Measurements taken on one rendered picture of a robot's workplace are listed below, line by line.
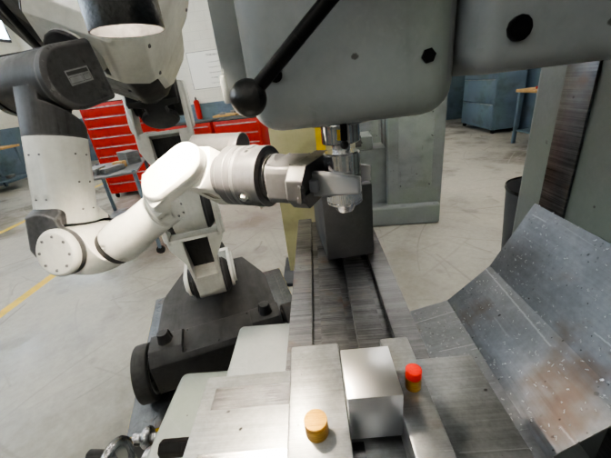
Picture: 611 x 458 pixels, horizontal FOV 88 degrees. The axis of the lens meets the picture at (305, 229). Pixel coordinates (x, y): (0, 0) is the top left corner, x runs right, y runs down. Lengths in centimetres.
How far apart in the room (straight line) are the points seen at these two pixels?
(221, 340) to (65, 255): 68
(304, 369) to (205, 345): 81
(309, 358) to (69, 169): 48
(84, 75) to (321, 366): 58
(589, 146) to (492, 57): 35
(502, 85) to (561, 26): 731
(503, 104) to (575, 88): 706
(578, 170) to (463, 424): 42
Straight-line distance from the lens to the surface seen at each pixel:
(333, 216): 75
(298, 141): 215
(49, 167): 65
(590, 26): 36
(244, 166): 44
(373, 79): 31
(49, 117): 66
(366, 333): 60
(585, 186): 64
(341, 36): 31
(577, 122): 65
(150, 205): 52
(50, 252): 64
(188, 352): 119
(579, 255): 64
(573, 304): 62
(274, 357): 69
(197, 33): 991
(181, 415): 83
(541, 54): 34
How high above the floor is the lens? 135
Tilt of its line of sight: 24 degrees down
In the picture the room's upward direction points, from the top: 7 degrees counter-clockwise
